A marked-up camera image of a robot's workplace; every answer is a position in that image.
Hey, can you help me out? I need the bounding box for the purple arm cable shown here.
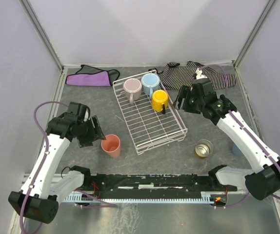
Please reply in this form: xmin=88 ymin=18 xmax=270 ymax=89
xmin=20 ymin=101 xmax=118 ymax=234
xmin=198 ymin=63 xmax=280 ymax=210

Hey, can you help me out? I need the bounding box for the metal steel cup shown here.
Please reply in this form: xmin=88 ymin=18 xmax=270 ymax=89
xmin=195 ymin=139 xmax=213 ymax=158

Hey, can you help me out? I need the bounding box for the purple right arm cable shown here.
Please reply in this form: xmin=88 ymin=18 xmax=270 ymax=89
xmin=198 ymin=63 xmax=280 ymax=210

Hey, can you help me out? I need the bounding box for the light blue textured mug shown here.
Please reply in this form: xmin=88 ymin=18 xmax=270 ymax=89
xmin=141 ymin=73 xmax=160 ymax=98

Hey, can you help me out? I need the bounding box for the blue plastic cup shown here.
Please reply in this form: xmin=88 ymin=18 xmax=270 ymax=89
xmin=232 ymin=144 xmax=242 ymax=156

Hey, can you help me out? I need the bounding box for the yellow plastic cup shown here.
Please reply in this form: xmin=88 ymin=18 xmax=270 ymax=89
xmin=152 ymin=90 xmax=169 ymax=115

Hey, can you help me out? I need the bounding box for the pink plastic cup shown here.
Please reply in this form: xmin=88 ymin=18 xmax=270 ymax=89
xmin=101 ymin=134 xmax=121 ymax=158

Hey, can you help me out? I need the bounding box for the white wire dish rack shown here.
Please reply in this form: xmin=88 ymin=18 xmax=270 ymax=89
xmin=113 ymin=77 xmax=188 ymax=155

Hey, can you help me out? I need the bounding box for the purple microfiber cloth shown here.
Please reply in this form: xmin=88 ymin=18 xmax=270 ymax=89
xmin=65 ymin=65 xmax=120 ymax=87

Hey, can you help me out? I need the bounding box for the light blue cable duct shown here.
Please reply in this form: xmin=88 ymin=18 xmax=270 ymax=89
xmin=63 ymin=192 xmax=216 ymax=205

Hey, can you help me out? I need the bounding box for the lilac textured mug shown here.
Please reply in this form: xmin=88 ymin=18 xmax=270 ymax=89
xmin=123 ymin=78 xmax=142 ymax=105

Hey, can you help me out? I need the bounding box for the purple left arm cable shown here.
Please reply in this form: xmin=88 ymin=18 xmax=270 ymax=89
xmin=20 ymin=101 xmax=118 ymax=234

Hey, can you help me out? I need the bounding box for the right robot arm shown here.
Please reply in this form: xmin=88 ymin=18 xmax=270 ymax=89
xmin=174 ymin=78 xmax=280 ymax=200

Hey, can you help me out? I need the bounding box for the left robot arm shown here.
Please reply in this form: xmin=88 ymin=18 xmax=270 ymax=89
xmin=8 ymin=102 xmax=105 ymax=224

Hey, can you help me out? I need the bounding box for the striped cloth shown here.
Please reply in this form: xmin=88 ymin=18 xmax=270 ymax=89
xmin=157 ymin=61 xmax=236 ymax=90

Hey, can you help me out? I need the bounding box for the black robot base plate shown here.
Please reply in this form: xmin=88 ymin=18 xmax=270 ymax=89
xmin=79 ymin=174 xmax=238 ymax=199

